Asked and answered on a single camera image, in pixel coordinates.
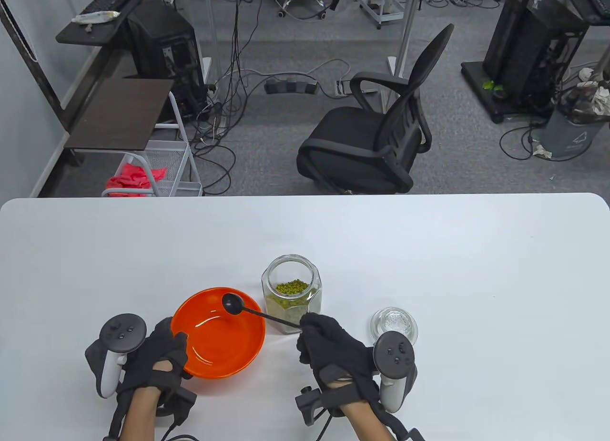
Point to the person's right hand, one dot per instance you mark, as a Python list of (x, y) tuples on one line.
[(338, 350)]

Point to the person's left hand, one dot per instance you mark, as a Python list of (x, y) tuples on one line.
[(147, 350)]

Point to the glass jar lid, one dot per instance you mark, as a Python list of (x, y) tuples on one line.
[(393, 319)]

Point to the orange bowl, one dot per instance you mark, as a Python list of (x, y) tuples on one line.
[(219, 345)]

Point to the green mung beans heap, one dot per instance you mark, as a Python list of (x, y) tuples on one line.
[(288, 288)]

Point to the black measuring scoop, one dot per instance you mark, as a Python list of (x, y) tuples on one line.
[(267, 315)]

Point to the person's right forearm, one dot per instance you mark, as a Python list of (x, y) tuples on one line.
[(367, 424)]

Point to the person's left forearm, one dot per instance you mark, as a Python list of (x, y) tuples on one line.
[(140, 415)]

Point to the black white left controller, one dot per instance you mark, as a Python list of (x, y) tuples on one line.
[(121, 333)]

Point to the black white controller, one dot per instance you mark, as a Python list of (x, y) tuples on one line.
[(121, 333), (393, 353)]

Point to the glass jar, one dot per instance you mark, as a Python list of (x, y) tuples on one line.
[(305, 307)]

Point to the black white right controller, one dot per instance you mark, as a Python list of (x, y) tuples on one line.
[(393, 353)]

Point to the black battery pack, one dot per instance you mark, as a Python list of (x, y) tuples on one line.
[(414, 435)]

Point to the red cloth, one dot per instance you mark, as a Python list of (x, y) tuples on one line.
[(131, 176)]

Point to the black office chair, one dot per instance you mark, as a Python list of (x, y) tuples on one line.
[(362, 145)]

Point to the dark wooden side table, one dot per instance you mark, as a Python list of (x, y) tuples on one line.
[(119, 114)]

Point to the white floor socket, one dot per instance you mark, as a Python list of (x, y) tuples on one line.
[(345, 87)]

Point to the black power strip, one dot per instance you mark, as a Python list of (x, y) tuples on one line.
[(290, 86)]

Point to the black computer tower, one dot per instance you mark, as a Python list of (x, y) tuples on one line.
[(167, 55)]

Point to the black floor platform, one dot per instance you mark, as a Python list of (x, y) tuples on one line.
[(476, 81)]

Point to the small green object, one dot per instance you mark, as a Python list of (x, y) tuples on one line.
[(491, 85)]

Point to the grey trash bin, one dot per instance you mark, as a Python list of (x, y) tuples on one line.
[(569, 136)]

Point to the dark wooden desk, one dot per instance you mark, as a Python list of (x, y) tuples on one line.
[(90, 33)]

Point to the silver plastic packet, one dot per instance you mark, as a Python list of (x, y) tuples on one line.
[(95, 16)]

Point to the metal wheeled cart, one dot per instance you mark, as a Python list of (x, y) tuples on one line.
[(381, 12)]

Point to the chair wheel base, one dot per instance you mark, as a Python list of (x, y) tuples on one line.
[(305, 9)]

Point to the tall black computer case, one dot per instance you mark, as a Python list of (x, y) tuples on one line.
[(529, 50)]

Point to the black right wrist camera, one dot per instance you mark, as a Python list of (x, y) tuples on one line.
[(310, 403)]

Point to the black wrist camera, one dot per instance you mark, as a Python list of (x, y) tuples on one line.
[(310, 403), (178, 403)]

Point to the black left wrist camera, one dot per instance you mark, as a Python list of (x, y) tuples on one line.
[(178, 403)]

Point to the black metal frame post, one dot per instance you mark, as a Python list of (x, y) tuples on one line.
[(33, 69)]

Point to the white desk frame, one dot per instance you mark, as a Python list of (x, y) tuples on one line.
[(405, 40)]

